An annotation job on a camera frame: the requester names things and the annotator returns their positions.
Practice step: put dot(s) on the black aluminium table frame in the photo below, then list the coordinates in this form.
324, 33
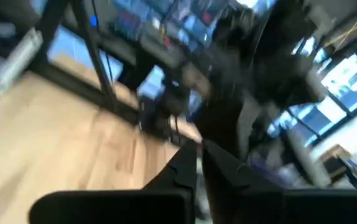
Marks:
94, 62

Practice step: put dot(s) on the window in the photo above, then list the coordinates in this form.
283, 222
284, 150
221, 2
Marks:
346, 77

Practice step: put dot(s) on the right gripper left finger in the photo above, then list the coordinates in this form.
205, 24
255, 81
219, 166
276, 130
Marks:
119, 207

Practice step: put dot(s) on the silver metal bracket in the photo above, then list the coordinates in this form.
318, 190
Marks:
16, 62

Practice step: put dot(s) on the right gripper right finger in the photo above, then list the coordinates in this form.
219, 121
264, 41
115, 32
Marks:
259, 205

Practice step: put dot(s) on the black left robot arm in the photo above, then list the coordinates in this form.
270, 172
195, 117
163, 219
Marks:
259, 62

